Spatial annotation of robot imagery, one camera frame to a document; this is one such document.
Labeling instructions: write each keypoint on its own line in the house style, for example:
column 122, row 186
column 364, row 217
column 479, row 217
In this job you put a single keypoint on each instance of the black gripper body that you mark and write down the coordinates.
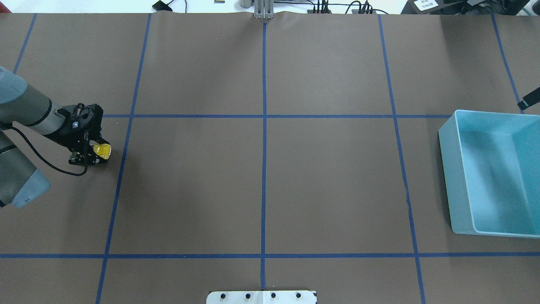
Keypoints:
column 68, row 136

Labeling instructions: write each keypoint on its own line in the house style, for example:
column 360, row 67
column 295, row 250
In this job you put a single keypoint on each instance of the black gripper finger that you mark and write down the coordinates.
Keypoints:
column 97, row 141
column 90, row 159
column 529, row 100

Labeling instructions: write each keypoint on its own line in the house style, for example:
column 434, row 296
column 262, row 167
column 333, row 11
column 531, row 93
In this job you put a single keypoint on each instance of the yellow beetle toy car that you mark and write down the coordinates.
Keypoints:
column 102, row 150

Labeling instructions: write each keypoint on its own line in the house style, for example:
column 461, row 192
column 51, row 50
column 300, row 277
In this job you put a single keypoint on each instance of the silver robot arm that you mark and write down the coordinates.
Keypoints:
column 22, row 104

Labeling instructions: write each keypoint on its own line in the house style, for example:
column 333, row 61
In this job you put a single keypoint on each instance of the light blue plastic bin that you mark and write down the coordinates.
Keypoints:
column 491, row 172

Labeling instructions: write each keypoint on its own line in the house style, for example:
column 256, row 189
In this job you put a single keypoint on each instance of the black smartphone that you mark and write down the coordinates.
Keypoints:
column 160, row 5

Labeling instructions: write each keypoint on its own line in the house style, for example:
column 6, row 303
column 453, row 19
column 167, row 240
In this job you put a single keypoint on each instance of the small metal cylinder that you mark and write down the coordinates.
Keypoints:
column 245, row 3

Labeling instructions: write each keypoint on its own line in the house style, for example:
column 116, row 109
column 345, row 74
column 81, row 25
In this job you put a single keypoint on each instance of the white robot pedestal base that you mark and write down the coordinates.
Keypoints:
column 263, row 297

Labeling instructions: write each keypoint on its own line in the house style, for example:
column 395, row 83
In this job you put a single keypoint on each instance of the aluminium frame post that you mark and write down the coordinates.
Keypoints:
column 263, row 9

